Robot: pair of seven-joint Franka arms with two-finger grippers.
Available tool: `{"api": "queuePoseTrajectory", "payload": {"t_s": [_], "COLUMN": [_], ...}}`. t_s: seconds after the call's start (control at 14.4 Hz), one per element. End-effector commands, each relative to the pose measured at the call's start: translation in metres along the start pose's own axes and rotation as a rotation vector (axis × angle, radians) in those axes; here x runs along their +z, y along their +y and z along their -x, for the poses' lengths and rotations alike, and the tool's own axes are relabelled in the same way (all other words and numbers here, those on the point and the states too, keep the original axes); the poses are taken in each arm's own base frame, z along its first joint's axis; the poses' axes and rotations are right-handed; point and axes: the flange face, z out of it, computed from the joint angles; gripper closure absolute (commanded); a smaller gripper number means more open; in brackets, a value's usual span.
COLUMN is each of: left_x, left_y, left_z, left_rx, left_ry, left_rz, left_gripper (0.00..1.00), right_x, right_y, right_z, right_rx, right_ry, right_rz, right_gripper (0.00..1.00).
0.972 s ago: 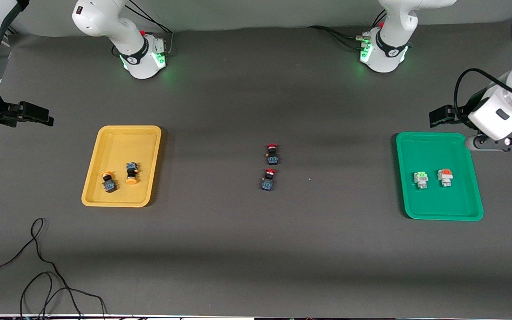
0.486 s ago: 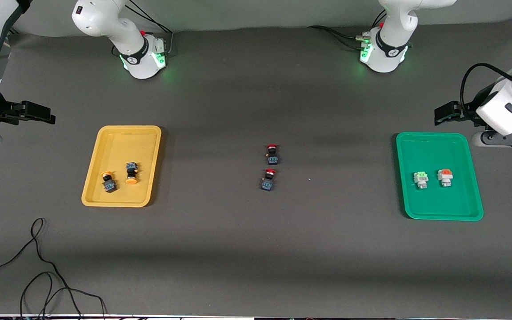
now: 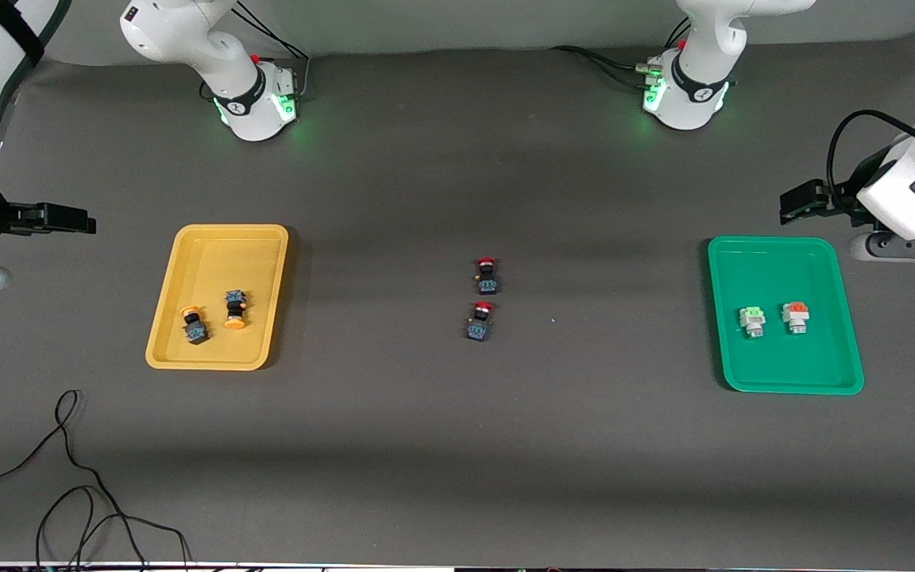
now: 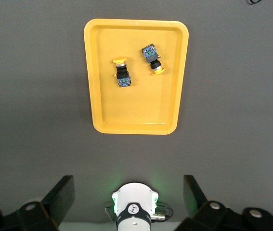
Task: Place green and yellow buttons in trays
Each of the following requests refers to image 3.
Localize white pushbutton with orange block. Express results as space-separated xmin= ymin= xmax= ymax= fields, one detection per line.
xmin=782 ymin=301 xmax=813 ymax=335

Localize green plastic tray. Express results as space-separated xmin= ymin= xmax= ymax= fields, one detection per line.
xmin=707 ymin=236 xmax=865 ymax=396

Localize yellow plastic tray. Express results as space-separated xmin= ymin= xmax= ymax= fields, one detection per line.
xmin=145 ymin=224 xmax=289 ymax=372

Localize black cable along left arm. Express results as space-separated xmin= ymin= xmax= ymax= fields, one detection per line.
xmin=826 ymin=108 xmax=915 ymax=199

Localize loose black cable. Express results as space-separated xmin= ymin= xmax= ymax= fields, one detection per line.
xmin=0 ymin=389 xmax=192 ymax=572

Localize black cables at left base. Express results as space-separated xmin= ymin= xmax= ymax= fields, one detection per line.
xmin=549 ymin=20 xmax=693 ymax=88

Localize black cables at base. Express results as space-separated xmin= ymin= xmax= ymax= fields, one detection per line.
xmin=231 ymin=0 xmax=311 ymax=96
xmin=549 ymin=20 xmax=693 ymax=88

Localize black cables at right base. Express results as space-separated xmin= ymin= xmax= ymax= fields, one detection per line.
xmin=231 ymin=0 xmax=311 ymax=96

